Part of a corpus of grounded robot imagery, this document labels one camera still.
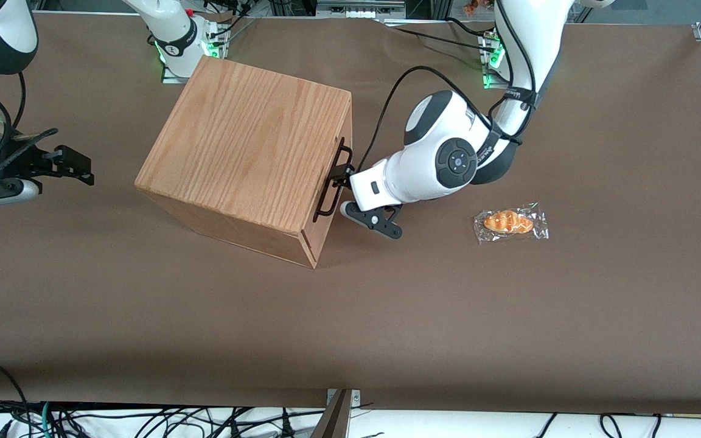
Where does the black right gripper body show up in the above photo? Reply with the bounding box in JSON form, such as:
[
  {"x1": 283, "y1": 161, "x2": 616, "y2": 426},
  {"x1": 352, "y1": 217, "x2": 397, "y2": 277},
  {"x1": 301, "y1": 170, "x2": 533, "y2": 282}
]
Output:
[{"x1": 0, "y1": 129, "x2": 53, "y2": 192}]

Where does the wooden drawer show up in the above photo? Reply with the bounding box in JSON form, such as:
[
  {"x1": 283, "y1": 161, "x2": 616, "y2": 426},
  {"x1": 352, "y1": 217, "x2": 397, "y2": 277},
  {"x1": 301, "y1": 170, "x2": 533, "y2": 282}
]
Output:
[{"x1": 299, "y1": 91, "x2": 354, "y2": 259}]

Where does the black metal drawer handle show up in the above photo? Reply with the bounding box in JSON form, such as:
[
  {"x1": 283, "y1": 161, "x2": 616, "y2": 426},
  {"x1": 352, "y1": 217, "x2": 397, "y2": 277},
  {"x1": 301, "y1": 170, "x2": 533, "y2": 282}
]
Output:
[{"x1": 313, "y1": 137, "x2": 354, "y2": 223}]

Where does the oak wooden drawer cabinet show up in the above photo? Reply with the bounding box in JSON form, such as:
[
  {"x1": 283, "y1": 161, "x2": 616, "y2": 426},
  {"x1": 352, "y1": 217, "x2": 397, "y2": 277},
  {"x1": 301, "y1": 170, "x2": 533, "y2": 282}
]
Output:
[{"x1": 134, "y1": 56, "x2": 354, "y2": 269}]

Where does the bread roll in clear wrapper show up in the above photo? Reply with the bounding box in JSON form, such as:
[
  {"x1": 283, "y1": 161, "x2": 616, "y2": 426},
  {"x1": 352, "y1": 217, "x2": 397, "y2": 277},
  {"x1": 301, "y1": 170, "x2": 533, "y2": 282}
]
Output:
[{"x1": 473, "y1": 202, "x2": 550, "y2": 245}]

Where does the grey equipment box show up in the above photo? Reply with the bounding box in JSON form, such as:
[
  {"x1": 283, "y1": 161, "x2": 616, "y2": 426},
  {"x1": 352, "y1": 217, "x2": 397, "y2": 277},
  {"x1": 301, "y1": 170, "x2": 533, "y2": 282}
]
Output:
[{"x1": 315, "y1": 0, "x2": 407, "y2": 19}]

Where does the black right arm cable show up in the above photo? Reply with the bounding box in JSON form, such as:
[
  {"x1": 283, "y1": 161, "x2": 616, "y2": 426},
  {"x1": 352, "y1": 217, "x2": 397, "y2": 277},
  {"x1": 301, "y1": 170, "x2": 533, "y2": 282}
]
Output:
[{"x1": 0, "y1": 72, "x2": 59, "y2": 183}]

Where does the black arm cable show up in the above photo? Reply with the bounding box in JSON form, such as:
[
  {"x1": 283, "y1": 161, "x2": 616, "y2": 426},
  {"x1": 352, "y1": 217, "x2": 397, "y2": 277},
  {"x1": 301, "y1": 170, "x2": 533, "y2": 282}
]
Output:
[
  {"x1": 0, "y1": 72, "x2": 59, "y2": 183},
  {"x1": 355, "y1": 0, "x2": 537, "y2": 172}
]

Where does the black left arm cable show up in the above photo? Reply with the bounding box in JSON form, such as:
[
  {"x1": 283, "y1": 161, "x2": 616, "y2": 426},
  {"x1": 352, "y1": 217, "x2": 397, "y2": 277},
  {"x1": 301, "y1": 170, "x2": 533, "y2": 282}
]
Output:
[{"x1": 355, "y1": 0, "x2": 537, "y2": 172}]

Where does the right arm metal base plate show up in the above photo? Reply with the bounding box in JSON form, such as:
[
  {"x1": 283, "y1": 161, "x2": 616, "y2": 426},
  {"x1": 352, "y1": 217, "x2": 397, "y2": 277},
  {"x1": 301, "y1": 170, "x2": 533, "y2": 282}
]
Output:
[{"x1": 161, "y1": 18, "x2": 231, "y2": 84}]

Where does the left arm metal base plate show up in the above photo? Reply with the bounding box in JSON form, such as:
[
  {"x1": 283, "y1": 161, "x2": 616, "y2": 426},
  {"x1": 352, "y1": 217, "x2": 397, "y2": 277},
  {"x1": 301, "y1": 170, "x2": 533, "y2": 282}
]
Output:
[{"x1": 480, "y1": 30, "x2": 512, "y2": 90}]

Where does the thin black cable on table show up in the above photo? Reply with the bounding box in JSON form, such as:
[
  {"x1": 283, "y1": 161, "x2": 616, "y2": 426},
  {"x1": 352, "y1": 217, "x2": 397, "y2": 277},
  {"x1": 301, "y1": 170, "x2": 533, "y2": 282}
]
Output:
[{"x1": 381, "y1": 19, "x2": 492, "y2": 48}]

